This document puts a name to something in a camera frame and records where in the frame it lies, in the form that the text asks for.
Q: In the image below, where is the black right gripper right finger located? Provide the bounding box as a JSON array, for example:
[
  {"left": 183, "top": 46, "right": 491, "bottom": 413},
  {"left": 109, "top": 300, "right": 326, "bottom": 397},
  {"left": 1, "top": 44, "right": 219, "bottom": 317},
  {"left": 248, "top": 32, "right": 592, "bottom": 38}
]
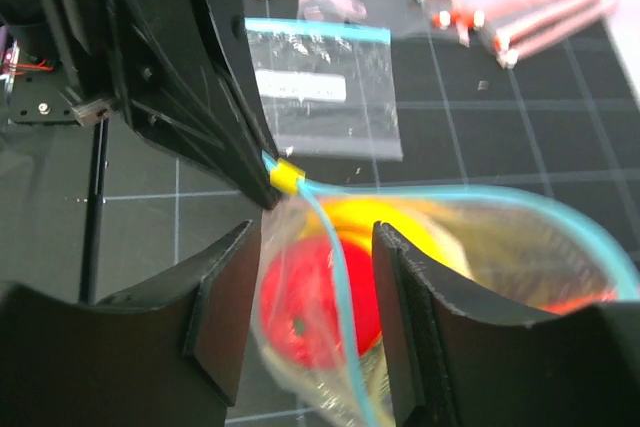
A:
[{"left": 373, "top": 223, "right": 639, "bottom": 426}]

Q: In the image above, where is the red apple large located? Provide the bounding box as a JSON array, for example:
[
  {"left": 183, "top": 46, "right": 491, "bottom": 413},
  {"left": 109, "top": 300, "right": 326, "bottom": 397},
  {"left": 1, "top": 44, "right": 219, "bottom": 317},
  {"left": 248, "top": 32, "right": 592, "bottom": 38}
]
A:
[{"left": 259, "top": 235, "right": 381, "bottom": 369}]

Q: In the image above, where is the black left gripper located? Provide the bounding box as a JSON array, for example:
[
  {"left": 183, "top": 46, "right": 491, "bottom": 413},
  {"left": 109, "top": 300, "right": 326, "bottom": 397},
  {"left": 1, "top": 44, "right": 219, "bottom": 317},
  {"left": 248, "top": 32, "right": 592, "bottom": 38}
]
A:
[{"left": 1, "top": 0, "right": 210, "bottom": 157}]

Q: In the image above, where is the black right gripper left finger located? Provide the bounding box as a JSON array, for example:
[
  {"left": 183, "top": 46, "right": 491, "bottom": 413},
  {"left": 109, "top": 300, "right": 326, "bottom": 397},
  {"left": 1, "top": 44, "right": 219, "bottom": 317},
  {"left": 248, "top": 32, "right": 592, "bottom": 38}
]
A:
[{"left": 1, "top": 221, "right": 261, "bottom": 426}]

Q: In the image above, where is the clear zip bag white label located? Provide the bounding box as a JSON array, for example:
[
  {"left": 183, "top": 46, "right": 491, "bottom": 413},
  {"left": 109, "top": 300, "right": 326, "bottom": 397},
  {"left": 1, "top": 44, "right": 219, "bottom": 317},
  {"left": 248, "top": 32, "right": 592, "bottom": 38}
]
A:
[{"left": 245, "top": 18, "right": 403, "bottom": 160}]

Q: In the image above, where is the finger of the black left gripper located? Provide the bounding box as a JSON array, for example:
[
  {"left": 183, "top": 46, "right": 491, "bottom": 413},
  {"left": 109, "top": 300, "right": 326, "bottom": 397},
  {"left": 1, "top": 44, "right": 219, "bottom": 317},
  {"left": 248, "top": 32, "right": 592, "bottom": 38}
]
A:
[{"left": 114, "top": 0, "right": 279, "bottom": 210}]

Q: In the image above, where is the yellow banana bunch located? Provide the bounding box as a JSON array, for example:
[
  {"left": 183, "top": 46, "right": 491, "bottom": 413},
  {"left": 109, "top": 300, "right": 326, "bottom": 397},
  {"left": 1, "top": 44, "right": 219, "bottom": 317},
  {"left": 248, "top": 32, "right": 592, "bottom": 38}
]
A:
[{"left": 321, "top": 197, "right": 473, "bottom": 280}]

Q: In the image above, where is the clear zip bag blue zipper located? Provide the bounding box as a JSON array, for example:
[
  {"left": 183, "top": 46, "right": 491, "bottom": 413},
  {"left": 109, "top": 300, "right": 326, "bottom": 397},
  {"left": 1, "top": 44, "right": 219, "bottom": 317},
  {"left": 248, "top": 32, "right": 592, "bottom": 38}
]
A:
[{"left": 251, "top": 156, "right": 639, "bottom": 426}]

